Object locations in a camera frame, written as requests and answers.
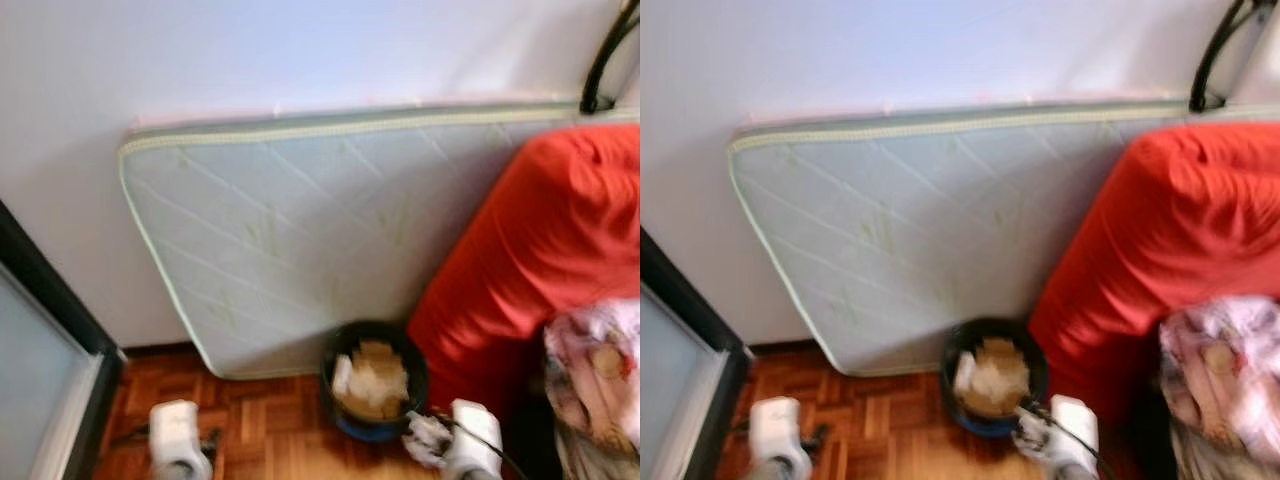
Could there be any pink cartoon print blanket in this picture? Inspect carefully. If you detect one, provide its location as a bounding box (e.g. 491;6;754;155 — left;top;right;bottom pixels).
1158;296;1280;451
543;298;641;451

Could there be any black waste bin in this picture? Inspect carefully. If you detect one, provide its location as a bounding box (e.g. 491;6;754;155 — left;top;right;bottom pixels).
320;320;431;443
940;318;1049;439

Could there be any black framed glass door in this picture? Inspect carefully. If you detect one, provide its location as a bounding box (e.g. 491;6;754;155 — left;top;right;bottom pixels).
640;228;751;480
0;200;126;480

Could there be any tan paper rubbish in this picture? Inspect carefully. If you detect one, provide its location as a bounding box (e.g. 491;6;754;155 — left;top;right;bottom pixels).
955;338;1031;419
332;340;411;421

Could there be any pale green quilted mattress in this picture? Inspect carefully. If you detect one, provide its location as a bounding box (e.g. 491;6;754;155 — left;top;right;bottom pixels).
118;100;641;381
728;100;1280;379

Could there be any red fabric sofa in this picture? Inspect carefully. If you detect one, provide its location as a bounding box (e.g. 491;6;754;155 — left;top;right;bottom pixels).
407;123;641;421
1030;122;1280;431

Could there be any black curved tube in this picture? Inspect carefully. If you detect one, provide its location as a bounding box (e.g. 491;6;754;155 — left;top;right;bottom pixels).
580;0;641;114
1188;0;1266;114

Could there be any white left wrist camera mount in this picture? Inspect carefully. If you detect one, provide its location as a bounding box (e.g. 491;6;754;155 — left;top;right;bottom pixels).
748;397;801;466
148;400;201;471

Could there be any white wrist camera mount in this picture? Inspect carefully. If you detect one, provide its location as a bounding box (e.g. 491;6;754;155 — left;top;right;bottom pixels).
148;400;201;471
445;400;504;476
1048;395;1099;471
748;397;801;466

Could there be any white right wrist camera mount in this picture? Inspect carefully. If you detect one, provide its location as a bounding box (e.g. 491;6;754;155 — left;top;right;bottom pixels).
445;400;504;476
1048;395;1099;471

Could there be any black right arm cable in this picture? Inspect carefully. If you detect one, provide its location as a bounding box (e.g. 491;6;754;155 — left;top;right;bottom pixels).
1020;400;1121;480
430;410;526;480

